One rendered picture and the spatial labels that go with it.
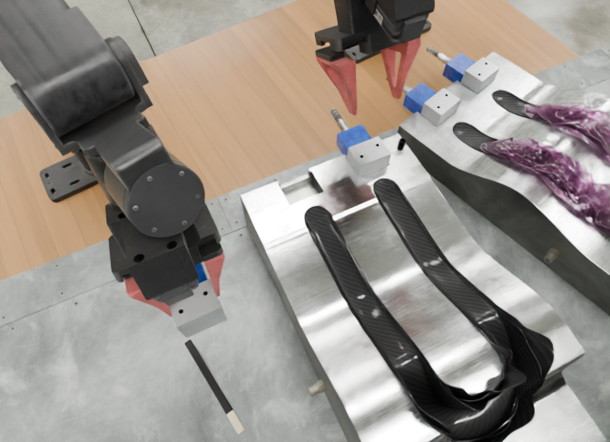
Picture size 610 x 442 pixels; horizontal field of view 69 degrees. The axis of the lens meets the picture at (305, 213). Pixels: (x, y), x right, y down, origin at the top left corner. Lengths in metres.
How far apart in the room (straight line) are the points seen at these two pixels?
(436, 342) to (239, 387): 0.26
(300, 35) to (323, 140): 0.28
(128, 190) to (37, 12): 0.15
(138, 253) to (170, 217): 0.04
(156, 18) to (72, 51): 2.10
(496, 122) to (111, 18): 2.06
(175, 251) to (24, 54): 0.17
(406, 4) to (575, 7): 2.34
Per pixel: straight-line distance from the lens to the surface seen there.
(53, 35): 0.39
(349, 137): 0.67
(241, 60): 0.95
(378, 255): 0.60
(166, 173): 0.32
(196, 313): 0.50
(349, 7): 0.51
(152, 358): 0.67
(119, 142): 0.34
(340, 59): 0.53
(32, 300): 0.77
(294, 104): 0.86
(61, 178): 0.84
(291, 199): 0.65
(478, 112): 0.82
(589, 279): 0.74
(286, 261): 0.58
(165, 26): 2.41
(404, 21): 0.46
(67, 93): 0.37
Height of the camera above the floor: 1.42
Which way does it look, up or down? 61 degrees down
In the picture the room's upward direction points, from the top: straight up
